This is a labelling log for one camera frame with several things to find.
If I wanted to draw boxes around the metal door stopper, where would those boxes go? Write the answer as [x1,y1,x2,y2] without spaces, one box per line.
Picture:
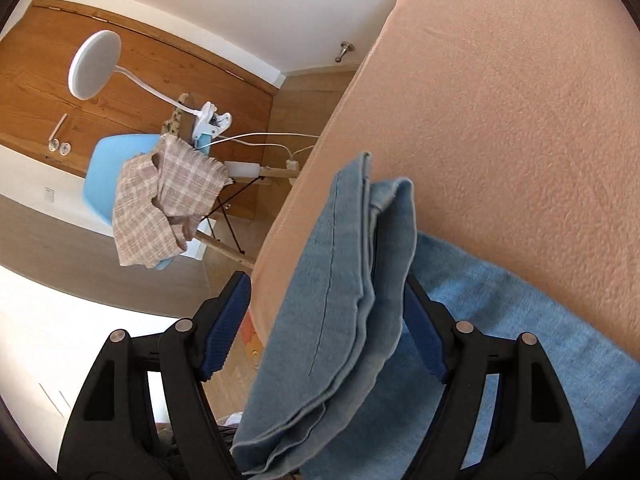
[334,41,355,64]

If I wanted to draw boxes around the blue plastic chair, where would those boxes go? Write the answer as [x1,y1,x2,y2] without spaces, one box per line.
[81,132,177,271]

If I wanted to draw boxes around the beige fleece blanket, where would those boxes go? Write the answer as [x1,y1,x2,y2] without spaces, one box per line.
[250,0,639,354]

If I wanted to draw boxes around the white clip desk lamp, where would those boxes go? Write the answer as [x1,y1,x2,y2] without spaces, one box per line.
[67,29,234,151]

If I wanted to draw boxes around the white power strip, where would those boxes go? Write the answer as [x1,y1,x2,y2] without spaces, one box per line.
[223,156,302,181]

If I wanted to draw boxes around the light blue denim pants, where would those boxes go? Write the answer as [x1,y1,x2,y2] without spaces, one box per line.
[231,154,639,479]

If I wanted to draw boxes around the beige plaid cloth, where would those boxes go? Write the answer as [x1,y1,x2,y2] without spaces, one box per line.
[112,134,231,269]

